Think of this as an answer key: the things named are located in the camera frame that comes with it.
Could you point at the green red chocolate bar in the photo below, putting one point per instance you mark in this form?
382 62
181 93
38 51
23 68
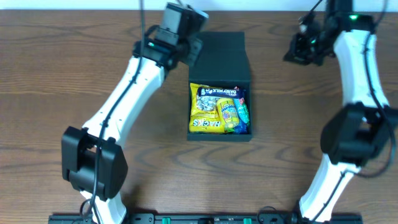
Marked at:
241 106

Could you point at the black gift box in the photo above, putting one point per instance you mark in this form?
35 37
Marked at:
223 63

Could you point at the yellow snack bag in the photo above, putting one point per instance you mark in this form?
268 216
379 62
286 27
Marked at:
204 117

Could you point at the yellow mentos gum can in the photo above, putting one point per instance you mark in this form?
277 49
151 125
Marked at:
227 111

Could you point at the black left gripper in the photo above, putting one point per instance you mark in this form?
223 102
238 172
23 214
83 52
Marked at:
193 50

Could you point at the green Haribo gummy bag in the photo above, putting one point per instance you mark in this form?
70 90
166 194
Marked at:
229 128

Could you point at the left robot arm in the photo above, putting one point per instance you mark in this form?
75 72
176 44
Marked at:
92 156

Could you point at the blue Oreo cookie pack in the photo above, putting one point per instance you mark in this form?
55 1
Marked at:
241 128

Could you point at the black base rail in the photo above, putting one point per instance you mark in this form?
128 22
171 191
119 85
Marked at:
266 217

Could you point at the dark blue chocolate bar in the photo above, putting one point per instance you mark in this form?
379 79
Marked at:
220 92

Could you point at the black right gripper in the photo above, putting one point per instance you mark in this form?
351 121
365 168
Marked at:
298 50

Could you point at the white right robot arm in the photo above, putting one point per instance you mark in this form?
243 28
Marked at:
359 141

